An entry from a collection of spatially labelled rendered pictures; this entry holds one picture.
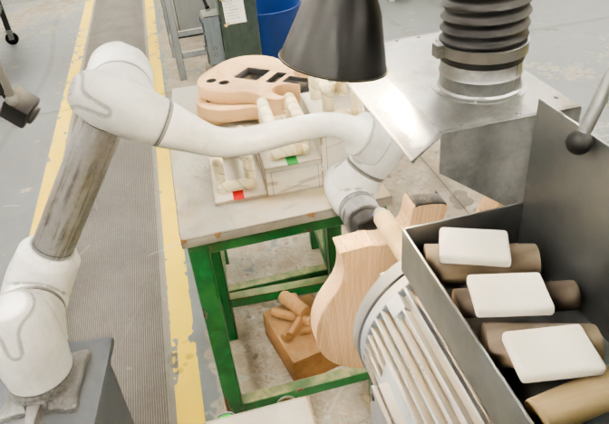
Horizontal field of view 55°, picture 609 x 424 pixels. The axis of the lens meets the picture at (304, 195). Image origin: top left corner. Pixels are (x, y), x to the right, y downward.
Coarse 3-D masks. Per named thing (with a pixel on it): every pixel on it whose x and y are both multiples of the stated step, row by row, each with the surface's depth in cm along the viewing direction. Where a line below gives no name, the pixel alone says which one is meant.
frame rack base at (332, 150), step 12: (300, 96) 177; (336, 96) 174; (348, 96) 174; (312, 108) 169; (336, 108) 168; (324, 144) 158; (336, 144) 159; (324, 156) 160; (336, 156) 161; (324, 168) 162
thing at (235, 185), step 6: (228, 180) 164; (234, 180) 163; (240, 180) 163; (246, 180) 163; (252, 180) 163; (222, 186) 162; (228, 186) 162; (234, 186) 162; (240, 186) 163; (246, 186) 163; (252, 186) 164; (222, 192) 163
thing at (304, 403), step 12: (264, 408) 84; (276, 408) 84; (288, 408) 84; (300, 408) 84; (312, 408) 84; (216, 420) 83; (228, 420) 83; (240, 420) 83; (252, 420) 83; (264, 420) 83; (276, 420) 82; (288, 420) 82; (300, 420) 82; (312, 420) 82
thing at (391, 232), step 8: (376, 216) 97; (384, 216) 96; (392, 216) 97; (376, 224) 97; (384, 224) 94; (392, 224) 94; (384, 232) 94; (392, 232) 92; (400, 232) 92; (392, 240) 91; (400, 240) 90; (392, 248) 91; (400, 248) 89; (400, 256) 88
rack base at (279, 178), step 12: (312, 144) 168; (264, 156) 164; (300, 156) 163; (312, 156) 162; (264, 168) 159; (276, 168) 159; (288, 168) 160; (300, 168) 161; (312, 168) 162; (264, 180) 167; (276, 180) 161; (288, 180) 162; (300, 180) 163; (312, 180) 164; (276, 192) 164; (288, 192) 164
